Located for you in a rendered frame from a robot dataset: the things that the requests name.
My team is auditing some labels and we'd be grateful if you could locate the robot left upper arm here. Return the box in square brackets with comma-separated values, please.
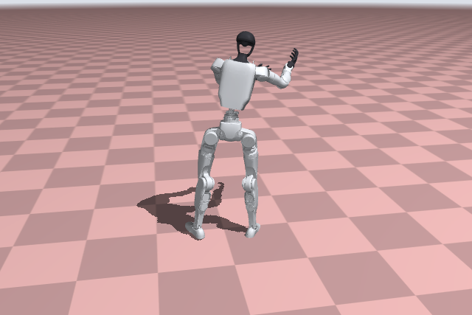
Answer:
[211, 58, 224, 84]

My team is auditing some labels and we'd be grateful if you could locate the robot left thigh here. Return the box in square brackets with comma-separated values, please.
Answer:
[198, 126, 220, 191]

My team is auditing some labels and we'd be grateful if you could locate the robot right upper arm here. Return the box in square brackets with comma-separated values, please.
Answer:
[255, 66, 289, 89]

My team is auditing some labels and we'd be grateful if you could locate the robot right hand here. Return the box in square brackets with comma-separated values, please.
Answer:
[287, 48, 299, 68]

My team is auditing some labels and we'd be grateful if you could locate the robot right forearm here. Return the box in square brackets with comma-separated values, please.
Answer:
[280, 63, 293, 83]

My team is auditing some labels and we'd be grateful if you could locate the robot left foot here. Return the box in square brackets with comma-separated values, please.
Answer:
[185, 221, 205, 239]

